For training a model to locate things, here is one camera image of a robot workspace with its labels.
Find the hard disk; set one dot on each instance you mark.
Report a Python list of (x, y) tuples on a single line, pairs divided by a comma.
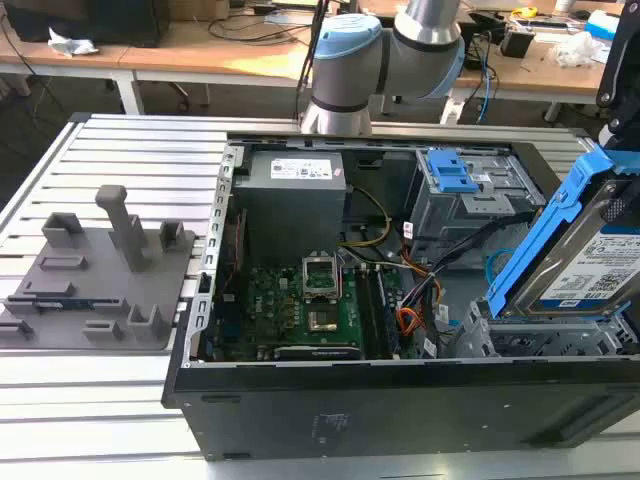
[(590, 260)]

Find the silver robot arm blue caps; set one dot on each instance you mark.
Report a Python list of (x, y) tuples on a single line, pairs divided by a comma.
[(345, 75)]

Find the RAM stick in slot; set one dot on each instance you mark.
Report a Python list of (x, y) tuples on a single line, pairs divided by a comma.
[(387, 320)]

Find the black RAM slot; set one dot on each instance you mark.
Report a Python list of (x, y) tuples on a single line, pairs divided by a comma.
[(367, 315)]

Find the blue tissue box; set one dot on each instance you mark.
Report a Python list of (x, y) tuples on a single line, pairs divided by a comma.
[(602, 25)]

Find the white plastic bag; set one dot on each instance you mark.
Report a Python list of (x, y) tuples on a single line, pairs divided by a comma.
[(577, 50)]

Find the wooden desk white legs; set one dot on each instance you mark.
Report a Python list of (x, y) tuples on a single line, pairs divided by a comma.
[(200, 55), (530, 75)]

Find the yellow tape measure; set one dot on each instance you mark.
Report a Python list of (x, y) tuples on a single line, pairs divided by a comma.
[(529, 11)]

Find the small black box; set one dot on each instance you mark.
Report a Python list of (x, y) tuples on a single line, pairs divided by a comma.
[(517, 44)]

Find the blue drive cage latch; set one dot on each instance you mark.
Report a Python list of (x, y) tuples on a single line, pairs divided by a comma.
[(452, 172)]

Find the silver drive cage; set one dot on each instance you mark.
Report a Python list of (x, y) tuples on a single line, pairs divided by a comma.
[(450, 220)]

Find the white label tag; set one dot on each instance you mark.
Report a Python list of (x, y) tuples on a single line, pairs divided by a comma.
[(409, 231)]

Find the grey power supply unit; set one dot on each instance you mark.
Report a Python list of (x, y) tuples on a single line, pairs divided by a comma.
[(290, 215)]

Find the CPU socket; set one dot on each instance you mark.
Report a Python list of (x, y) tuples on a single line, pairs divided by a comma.
[(322, 321)]

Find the black open PC case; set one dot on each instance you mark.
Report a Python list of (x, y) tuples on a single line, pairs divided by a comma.
[(400, 415)]

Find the black graphics card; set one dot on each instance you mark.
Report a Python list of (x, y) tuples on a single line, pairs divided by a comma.
[(320, 353)]

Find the green motherboard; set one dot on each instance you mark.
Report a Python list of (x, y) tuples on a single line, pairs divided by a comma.
[(280, 310)]

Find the brown cardboard box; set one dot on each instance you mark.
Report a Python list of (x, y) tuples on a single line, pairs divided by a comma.
[(200, 9)]

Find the black computer box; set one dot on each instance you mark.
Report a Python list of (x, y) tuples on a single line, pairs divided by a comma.
[(100, 22)]

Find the crumpled white paper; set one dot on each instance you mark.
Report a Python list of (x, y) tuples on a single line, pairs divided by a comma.
[(70, 46)]

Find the grey parts rack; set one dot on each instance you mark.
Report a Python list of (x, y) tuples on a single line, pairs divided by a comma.
[(100, 280)]

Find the RAM stick on rack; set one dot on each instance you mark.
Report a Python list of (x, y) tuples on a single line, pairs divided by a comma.
[(65, 303)]

